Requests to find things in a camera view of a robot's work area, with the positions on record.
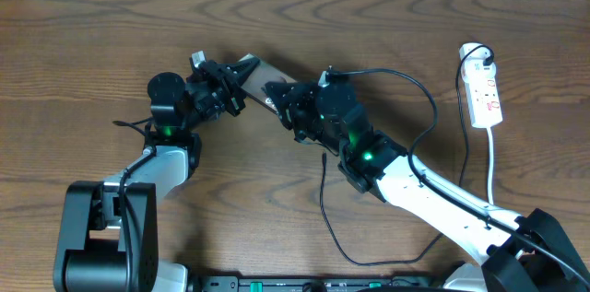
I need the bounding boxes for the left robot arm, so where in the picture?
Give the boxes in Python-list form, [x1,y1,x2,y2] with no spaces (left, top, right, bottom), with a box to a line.
[53,53,260,292]

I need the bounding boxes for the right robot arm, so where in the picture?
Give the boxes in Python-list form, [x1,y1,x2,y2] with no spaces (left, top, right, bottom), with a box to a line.
[264,82,589,291]

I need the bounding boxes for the white power strip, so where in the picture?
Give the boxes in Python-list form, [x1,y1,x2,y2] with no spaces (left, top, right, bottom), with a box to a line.
[461,59,502,129]

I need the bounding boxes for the white power strip cord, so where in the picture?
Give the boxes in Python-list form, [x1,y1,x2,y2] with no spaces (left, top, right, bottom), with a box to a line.
[485,126,495,205]

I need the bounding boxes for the black USB charging cable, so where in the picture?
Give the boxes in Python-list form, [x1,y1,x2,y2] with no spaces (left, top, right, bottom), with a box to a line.
[319,43,496,268]

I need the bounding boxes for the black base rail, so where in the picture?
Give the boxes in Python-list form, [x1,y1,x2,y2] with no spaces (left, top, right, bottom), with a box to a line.
[185,275,439,292]

